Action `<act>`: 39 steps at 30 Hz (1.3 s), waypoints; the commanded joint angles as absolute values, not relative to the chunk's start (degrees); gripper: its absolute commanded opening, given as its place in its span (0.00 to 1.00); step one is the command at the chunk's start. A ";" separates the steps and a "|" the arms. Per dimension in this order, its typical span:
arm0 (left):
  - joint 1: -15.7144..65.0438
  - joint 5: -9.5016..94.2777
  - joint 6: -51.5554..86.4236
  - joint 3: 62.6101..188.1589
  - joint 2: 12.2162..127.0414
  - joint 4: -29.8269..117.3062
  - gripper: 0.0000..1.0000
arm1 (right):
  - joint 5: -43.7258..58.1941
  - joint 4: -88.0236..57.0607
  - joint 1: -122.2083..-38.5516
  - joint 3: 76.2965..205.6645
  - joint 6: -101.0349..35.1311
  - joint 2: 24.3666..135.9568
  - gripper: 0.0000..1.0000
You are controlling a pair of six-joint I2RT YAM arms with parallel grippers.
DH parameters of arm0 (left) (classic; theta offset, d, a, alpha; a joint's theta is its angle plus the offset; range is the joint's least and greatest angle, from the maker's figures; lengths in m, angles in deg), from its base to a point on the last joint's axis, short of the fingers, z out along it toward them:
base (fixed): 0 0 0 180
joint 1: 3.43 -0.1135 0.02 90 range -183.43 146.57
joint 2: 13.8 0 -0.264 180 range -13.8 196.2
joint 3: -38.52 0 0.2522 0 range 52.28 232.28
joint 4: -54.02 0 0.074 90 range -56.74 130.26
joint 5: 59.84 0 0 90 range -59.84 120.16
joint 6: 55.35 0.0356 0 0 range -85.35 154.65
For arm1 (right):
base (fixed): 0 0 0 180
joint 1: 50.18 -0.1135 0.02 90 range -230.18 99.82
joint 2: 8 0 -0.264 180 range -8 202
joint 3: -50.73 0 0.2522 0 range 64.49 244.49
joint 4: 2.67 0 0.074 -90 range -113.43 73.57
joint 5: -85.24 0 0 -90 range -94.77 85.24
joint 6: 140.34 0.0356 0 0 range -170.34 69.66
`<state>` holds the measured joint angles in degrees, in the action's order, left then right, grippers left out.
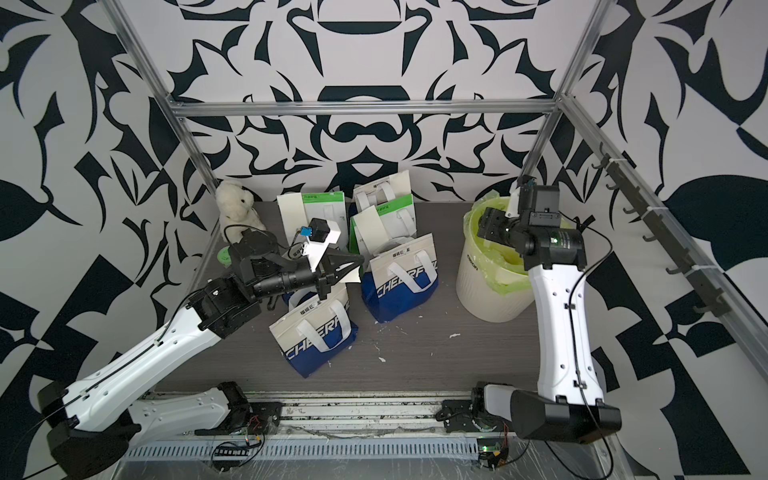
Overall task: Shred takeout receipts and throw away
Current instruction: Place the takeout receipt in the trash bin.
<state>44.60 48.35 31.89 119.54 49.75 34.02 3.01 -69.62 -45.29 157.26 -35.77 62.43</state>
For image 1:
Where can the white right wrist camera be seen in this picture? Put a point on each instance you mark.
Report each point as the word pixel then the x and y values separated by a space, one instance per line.
pixel 516 191

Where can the green round lid jar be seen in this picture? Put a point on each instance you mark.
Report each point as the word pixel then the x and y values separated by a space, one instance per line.
pixel 223 257

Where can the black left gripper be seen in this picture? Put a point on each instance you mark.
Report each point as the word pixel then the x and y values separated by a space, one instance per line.
pixel 335 261

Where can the blue white takeout bag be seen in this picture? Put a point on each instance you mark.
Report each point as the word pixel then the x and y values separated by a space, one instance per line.
pixel 400 278
pixel 298 297
pixel 382 190
pixel 314 331

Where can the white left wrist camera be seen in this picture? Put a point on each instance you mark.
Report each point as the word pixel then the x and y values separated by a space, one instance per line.
pixel 320 235

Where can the white plush bear toy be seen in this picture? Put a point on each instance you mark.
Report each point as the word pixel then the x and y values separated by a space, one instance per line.
pixel 236 211

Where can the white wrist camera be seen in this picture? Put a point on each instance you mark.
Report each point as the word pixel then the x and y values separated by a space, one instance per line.
pixel 320 235
pixel 516 191

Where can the cream ribbed trash bin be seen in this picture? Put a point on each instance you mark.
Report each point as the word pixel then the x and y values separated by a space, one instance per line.
pixel 484 303

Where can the white receipt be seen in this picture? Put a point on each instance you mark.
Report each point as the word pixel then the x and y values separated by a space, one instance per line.
pixel 370 233
pixel 293 215
pixel 354 276

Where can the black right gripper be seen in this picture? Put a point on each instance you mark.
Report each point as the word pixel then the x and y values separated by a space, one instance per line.
pixel 492 222

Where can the green white right takeout bag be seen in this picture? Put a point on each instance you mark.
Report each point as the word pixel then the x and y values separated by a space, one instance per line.
pixel 399 219

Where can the grey wall hook rail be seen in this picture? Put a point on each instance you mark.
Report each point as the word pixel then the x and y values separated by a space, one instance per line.
pixel 665 230

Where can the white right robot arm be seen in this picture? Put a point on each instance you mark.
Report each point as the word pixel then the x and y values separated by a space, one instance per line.
pixel 568 404

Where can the green white left takeout bag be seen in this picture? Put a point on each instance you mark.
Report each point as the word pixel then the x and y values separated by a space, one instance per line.
pixel 330 206

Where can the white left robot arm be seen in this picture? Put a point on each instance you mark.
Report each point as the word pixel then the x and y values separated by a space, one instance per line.
pixel 97 419

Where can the blue white front takeout bag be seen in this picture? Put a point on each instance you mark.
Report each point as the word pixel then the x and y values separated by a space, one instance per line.
pixel 314 331

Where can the green white takeout bag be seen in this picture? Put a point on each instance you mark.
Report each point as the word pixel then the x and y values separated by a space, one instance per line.
pixel 330 206
pixel 399 219

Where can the green plastic bin liner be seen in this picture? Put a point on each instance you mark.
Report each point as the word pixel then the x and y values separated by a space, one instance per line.
pixel 500 266

